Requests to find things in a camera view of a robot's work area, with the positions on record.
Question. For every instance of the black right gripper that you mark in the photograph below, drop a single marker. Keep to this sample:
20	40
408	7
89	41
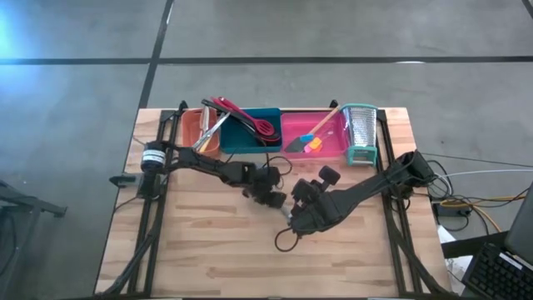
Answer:
308	192

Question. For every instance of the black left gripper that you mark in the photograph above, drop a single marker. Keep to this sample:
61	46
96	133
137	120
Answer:
260	181

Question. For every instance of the small orange scraper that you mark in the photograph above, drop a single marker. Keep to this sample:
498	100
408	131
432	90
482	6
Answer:
316	144

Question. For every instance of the black slotted spatula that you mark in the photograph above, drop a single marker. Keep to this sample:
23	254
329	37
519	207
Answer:
233	114

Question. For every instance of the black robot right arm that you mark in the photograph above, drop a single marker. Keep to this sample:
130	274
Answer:
375	187

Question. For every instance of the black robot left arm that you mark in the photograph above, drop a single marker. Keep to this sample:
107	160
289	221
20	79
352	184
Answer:
200	162

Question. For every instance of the blue plastic bin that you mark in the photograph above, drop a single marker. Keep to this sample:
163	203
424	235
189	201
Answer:
233	137

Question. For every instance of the red slotted spoon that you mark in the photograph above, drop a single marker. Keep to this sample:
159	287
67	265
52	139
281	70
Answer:
262	126

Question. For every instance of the small blue silicone spatula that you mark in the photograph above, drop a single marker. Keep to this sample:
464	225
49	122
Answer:
307	137

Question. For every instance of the pink plastic bin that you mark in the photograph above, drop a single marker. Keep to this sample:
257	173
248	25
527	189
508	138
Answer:
333	146

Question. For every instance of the steel tongs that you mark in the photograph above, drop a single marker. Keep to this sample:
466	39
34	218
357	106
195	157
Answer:
210	133

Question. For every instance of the orange plastic bin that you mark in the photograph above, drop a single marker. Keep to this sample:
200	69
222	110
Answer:
189	129

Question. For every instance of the teal framed steel grater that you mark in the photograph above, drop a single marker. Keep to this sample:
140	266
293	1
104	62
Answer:
360	125

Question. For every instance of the black power adapter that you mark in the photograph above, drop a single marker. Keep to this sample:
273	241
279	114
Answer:
447	209

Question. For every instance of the white paper sheet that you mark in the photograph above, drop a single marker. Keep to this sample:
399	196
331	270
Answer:
454	266

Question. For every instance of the black laptop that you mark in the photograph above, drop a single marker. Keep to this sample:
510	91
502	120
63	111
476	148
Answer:
499	275

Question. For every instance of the black stand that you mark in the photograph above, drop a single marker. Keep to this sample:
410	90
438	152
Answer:
25	200

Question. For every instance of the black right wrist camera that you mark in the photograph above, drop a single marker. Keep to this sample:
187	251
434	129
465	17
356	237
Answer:
329	175

